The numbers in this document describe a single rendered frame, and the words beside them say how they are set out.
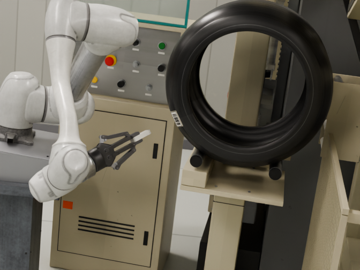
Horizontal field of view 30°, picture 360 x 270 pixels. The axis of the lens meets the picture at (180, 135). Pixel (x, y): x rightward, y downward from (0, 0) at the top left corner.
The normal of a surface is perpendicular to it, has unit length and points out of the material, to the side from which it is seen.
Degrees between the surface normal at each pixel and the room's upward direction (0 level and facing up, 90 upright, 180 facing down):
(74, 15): 58
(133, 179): 90
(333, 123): 90
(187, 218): 0
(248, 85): 90
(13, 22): 90
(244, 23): 80
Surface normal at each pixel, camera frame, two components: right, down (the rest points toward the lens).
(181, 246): 0.11, -0.95
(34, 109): 0.40, 0.33
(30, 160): 0.00, 0.28
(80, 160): 0.36, -0.13
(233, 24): -0.20, 0.07
